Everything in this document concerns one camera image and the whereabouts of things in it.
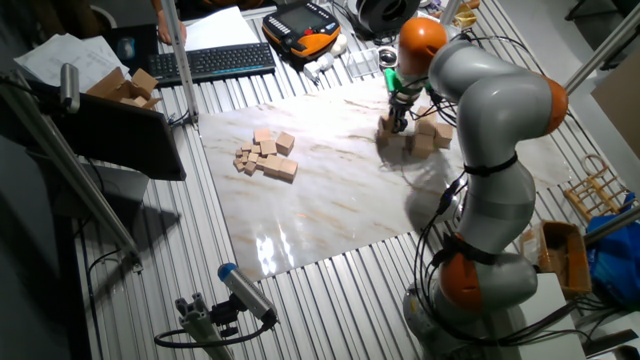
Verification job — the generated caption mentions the white egg shaped object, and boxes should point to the white egg shaped object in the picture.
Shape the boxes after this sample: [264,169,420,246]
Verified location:
[329,33,349,57]

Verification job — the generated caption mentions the clear plastic box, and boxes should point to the clear plastic box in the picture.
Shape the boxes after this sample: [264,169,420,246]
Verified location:
[345,48,381,79]

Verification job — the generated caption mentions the black camera cable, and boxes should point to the black camera cable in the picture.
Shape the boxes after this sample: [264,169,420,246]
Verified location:
[153,313,279,350]

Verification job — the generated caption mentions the blue bag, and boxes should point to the blue bag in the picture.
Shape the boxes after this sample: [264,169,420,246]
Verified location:
[585,192,640,307]

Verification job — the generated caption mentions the aluminium camera bracket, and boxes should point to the aluminium camera bracket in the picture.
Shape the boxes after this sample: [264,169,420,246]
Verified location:
[174,292,239,360]

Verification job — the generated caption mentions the grey camera on frame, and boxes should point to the grey camera on frame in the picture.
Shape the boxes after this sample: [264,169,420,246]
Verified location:
[59,62,82,115]

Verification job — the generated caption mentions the aluminium frame beam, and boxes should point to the aluminium frame beam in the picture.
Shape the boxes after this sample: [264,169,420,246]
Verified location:
[0,68,145,274]
[582,203,640,247]

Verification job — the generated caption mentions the printed paper stack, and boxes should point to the printed paper stack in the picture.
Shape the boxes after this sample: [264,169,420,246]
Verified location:
[13,33,131,94]

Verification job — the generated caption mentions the grey camera blue tip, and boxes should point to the grey camera blue tip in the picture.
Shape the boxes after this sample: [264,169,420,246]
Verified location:
[216,261,279,325]

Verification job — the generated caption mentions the gold foil bag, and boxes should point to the gold foil bag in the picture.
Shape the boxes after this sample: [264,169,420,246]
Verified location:
[452,1,480,30]

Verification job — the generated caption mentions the wooden rack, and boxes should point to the wooden rack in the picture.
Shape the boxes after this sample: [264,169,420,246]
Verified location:
[563,153,637,224]

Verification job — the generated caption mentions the small open cardboard box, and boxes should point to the small open cardboard box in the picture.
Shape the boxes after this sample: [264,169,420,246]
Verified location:
[85,67,164,112]

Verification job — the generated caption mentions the orange black teach pendant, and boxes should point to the orange black teach pendant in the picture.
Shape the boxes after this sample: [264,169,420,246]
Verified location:
[261,1,342,64]

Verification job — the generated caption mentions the aluminium frame post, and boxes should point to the aluminium frame post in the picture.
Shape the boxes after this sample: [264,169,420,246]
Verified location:
[563,2,640,96]
[160,0,201,127]
[439,0,464,26]

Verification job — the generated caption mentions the white paper sheet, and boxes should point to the white paper sheet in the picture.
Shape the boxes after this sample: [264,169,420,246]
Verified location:
[180,5,262,53]

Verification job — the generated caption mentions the marble pattern board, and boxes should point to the marble pattern board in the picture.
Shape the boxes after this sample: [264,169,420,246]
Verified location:
[198,49,575,283]

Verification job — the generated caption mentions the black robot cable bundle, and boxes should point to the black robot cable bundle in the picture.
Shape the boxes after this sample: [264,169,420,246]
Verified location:
[409,74,601,351]

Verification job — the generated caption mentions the black monitor panel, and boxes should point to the black monitor panel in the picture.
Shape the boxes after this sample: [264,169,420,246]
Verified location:
[27,79,188,182]

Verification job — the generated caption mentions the black mouse pad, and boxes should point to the black mouse pad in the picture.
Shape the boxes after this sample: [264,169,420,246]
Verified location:
[102,23,162,76]

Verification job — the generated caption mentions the person right forearm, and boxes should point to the person right forearm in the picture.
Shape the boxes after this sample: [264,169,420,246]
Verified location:
[141,0,169,17]

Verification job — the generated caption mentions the brown cardboard box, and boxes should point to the brown cardboard box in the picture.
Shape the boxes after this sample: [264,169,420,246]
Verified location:
[519,219,594,300]

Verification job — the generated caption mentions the white robot plinth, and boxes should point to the white robot plinth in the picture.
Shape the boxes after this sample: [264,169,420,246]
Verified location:
[492,272,589,360]

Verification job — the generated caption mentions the person right hand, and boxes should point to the person right hand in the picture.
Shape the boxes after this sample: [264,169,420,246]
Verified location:
[153,12,188,47]

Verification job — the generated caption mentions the white power strip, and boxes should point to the white power strip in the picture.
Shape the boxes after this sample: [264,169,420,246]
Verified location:
[407,8,444,22]

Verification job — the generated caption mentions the black computer keyboard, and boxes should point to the black computer keyboard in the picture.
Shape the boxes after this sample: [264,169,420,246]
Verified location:
[147,42,277,89]

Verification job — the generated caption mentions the brown cardboard sheet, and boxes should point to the brown cardboard sheet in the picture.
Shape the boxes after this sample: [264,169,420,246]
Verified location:
[590,47,640,162]

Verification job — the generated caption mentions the black filament spool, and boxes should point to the black filament spool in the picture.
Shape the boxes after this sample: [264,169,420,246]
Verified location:
[355,0,423,36]

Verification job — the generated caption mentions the white plug adapter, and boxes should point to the white plug adapter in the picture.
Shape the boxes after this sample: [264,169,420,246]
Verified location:
[302,52,335,84]

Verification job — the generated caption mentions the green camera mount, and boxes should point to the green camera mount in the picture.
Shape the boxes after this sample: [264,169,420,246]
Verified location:
[383,67,431,97]

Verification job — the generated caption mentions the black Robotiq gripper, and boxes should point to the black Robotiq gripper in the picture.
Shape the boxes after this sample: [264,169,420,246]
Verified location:
[388,92,414,134]

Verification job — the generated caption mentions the grey computer mouse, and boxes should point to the grey computer mouse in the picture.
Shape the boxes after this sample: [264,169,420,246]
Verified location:
[116,36,137,62]

